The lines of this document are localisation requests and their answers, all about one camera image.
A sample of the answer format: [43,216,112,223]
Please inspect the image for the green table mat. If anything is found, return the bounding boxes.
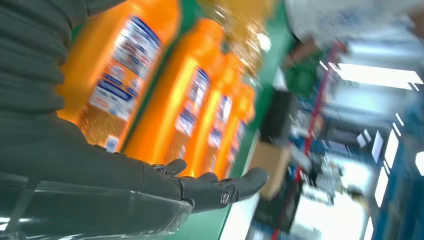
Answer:
[71,0,296,240]

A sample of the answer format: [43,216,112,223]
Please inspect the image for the person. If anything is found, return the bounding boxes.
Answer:
[284,0,424,48]

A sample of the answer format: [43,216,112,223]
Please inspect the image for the white table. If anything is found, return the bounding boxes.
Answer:
[218,132,263,240]

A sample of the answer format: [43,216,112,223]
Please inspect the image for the red blue metal rack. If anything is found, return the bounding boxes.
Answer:
[270,43,342,240]

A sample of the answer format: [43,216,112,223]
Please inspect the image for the yellow plastic wrapped cardboard sheet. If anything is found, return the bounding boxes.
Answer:
[198,0,276,79]

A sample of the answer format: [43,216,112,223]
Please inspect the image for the black zip case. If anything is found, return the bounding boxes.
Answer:
[260,92,300,144]

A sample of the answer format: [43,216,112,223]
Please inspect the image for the brown cardboard box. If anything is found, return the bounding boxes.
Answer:
[249,140,293,202]

